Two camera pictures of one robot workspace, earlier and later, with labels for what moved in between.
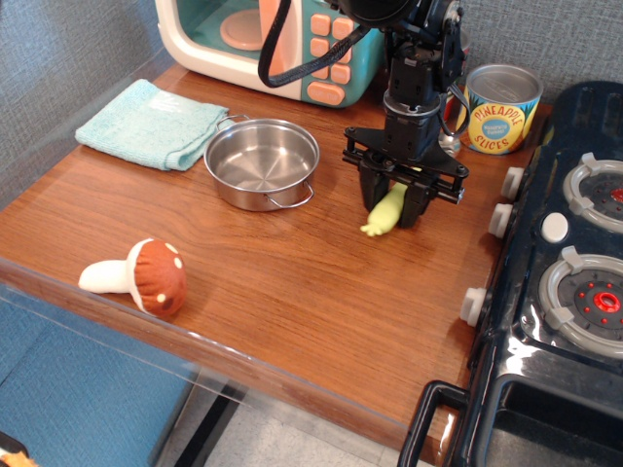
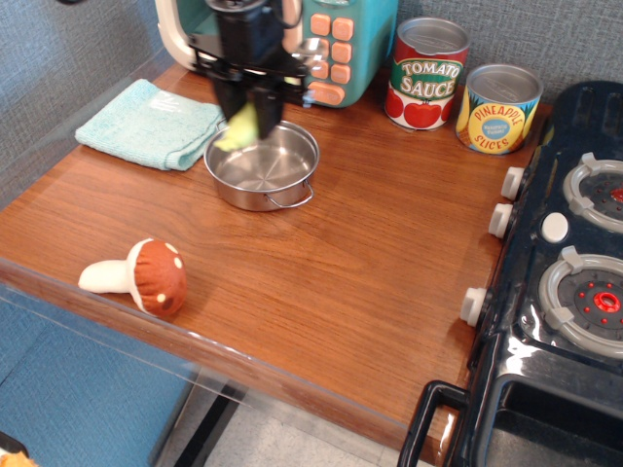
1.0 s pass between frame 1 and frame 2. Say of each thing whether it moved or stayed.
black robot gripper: moved
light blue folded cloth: stayed
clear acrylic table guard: stayed
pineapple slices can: stayed
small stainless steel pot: stayed
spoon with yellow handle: moved
